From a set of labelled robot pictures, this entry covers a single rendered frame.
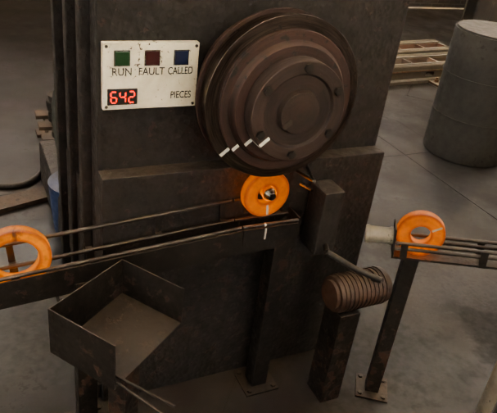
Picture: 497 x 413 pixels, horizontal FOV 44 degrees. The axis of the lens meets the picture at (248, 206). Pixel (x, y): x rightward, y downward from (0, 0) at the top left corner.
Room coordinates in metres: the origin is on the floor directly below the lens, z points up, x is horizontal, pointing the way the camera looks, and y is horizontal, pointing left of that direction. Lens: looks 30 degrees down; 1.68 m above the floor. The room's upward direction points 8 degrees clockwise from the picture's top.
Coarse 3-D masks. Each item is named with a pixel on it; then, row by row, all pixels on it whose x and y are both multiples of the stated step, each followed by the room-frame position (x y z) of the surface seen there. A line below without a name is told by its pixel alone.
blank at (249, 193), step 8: (256, 176) 1.60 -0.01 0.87; (280, 176) 1.63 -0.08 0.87; (248, 184) 1.59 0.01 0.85; (256, 184) 1.60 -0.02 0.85; (264, 184) 1.61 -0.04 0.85; (272, 184) 1.62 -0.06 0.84; (280, 184) 1.64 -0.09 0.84; (288, 184) 1.65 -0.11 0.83; (248, 192) 1.58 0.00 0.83; (256, 192) 1.60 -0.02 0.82; (280, 192) 1.64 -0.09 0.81; (288, 192) 1.65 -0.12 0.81; (248, 200) 1.59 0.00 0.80; (256, 200) 1.60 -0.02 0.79; (264, 200) 1.64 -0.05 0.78; (280, 200) 1.64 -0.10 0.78; (248, 208) 1.59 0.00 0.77; (256, 208) 1.60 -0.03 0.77; (264, 208) 1.62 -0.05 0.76; (272, 208) 1.63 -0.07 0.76
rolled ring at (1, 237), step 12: (12, 228) 1.29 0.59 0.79; (24, 228) 1.30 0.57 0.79; (0, 240) 1.26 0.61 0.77; (12, 240) 1.27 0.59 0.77; (24, 240) 1.28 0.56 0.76; (36, 240) 1.30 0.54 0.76; (48, 252) 1.31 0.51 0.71; (36, 264) 1.31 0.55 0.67; (48, 264) 1.31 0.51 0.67; (0, 276) 1.25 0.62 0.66
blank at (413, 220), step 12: (408, 216) 1.69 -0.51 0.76; (420, 216) 1.68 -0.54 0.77; (432, 216) 1.68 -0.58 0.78; (408, 228) 1.68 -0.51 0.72; (432, 228) 1.67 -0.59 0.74; (444, 228) 1.67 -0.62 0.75; (408, 240) 1.68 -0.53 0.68; (420, 240) 1.70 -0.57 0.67; (432, 240) 1.67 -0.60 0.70; (444, 240) 1.67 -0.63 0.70; (420, 252) 1.67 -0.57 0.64
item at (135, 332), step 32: (96, 288) 1.22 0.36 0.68; (128, 288) 1.30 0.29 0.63; (160, 288) 1.26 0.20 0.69; (64, 320) 1.06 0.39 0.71; (96, 320) 1.20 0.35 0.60; (128, 320) 1.21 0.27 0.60; (160, 320) 1.22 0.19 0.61; (64, 352) 1.06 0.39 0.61; (96, 352) 1.02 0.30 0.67; (128, 352) 1.11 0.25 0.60; (128, 384) 1.15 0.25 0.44
